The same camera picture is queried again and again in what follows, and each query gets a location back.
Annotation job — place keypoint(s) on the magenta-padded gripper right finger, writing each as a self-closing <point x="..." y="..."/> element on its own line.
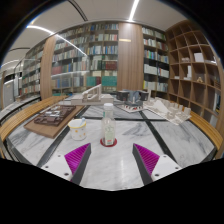
<point x="147" y="160"/>

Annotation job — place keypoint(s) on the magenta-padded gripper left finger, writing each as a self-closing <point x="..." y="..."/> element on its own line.
<point x="77" y="159"/>

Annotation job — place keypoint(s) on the clear plastic drink bottle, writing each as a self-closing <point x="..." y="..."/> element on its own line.
<point x="108" y="128"/>

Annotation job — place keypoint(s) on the white cup with yellow rim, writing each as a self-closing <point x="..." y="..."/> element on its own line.
<point x="77" y="132"/>

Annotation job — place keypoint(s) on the flat round red coaster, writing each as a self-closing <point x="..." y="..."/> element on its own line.
<point x="102" y="144"/>

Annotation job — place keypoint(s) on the pale blue spoon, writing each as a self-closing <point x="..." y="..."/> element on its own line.
<point x="82" y="121"/>

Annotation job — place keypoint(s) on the brown model on wooden board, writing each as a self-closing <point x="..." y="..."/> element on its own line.
<point x="50" y="121"/>

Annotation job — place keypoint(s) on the white city block model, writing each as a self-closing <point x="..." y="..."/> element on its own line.
<point x="166" y="110"/>

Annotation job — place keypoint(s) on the dark grey building model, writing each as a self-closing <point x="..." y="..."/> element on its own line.
<point x="133" y="98"/>

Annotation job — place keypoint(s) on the beige architectural building model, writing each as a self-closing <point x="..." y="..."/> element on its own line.
<point x="93" y="97"/>

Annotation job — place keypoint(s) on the curved wooden slat bench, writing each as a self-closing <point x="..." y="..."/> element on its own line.
<point x="23" y="113"/>
<point x="208" y="130"/>

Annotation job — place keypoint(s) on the wooden cubby shelf unit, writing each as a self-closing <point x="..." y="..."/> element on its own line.
<point x="193" y="66"/>

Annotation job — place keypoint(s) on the straight ceiling light strip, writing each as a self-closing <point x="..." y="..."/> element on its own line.
<point x="134" y="9"/>

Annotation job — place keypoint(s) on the tall wooden bookshelf wall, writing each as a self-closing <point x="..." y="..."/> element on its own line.
<point x="96" y="53"/>

